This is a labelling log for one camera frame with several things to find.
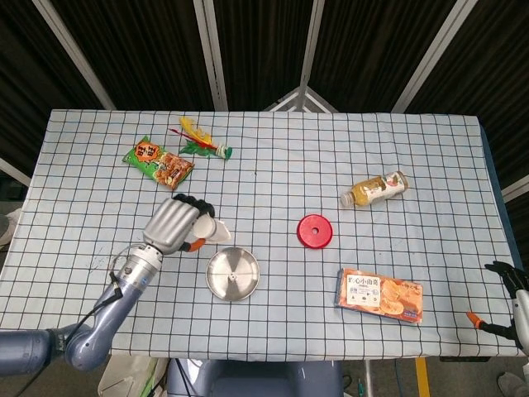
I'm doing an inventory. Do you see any right silver and black robot hand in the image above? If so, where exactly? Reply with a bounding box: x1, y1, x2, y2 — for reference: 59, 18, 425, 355
465, 260, 529, 356

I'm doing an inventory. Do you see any left silver and black robot hand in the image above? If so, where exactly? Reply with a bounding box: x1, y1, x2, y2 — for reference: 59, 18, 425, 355
142, 193, 217, 256

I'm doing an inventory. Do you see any white paper cup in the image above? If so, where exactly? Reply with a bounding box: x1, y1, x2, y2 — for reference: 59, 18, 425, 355
193, 218, 232, 243

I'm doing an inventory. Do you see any silver metal plate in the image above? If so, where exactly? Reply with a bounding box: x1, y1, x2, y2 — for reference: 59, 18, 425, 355
205, 246, 261, 301

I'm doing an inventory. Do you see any green snack bag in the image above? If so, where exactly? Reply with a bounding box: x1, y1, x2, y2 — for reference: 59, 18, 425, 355
122, 136, 196, 192

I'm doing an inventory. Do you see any grey shoe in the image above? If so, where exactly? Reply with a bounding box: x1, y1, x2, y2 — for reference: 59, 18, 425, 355
497, 371, 529, 397

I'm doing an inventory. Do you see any colourful feather shuttlecock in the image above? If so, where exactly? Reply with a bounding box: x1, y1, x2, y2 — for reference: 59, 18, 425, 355
168, 116, 234, 161

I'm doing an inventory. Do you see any checked light blue tablecloth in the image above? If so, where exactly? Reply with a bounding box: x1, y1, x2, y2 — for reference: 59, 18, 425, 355
0, 108, 522, 357

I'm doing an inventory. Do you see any blue table skirt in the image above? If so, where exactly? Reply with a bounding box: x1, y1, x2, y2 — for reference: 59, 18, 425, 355
479, 122, 522, 265

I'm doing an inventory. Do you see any orange and blue cookie box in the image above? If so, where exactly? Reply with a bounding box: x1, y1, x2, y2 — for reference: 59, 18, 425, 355
333, 267, 424, 326

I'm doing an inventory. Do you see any red plastic disc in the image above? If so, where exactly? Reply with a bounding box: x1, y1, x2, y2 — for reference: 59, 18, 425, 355
296, 213, 335, 249

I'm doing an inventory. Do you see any blue-grey robot torso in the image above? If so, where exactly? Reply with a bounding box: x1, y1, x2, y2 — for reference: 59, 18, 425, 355
166, 358, 344, 397

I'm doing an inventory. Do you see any tea bottle with white cap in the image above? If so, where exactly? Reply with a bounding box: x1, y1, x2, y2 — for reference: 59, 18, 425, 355
339, 170, 410, 210

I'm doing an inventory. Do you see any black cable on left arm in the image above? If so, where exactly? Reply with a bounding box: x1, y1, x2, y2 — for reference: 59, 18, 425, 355
76, 247, 140, 332

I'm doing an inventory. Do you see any white frame post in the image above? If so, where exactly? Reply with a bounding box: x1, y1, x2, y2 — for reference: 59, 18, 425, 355
501, 175, 529, 203
193, 0, 229, 112
298, 0, 326, 90
31, 0, 117, 111
391, 0, 479, 113
0, 156, 32, 187

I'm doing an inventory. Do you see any white triangular frame brace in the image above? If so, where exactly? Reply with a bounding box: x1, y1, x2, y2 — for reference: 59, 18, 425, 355
264, 85, 339, 113

